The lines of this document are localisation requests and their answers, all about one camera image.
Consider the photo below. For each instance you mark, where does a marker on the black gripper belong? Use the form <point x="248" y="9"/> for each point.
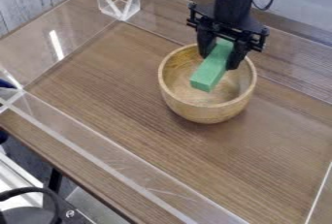
<point x="246" y="34"/>

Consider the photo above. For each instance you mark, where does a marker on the green rectangular block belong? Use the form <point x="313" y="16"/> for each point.
<point x="211" y="68"/>

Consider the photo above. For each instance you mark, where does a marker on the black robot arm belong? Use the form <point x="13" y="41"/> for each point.
<point x="225" y="19"/>

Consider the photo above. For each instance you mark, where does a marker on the light wooden bowl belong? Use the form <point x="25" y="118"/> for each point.
<point x="194" y="105"/>

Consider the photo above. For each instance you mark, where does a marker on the blue object at left edge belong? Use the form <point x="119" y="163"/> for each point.
<point x="5" y="84"/>

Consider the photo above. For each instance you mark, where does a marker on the black table leg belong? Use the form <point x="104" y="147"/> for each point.
<point x="55" y="180"/>

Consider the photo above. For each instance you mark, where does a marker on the clear acrylic corner bracket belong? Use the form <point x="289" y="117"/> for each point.
<point x="119" y="9"/>

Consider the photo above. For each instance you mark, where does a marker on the clear acrylic front wall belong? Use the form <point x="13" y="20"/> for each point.
<point x="147" y="196"/>

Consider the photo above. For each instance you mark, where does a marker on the grey metal base plate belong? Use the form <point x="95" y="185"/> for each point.
<point x="71" y="215"/>

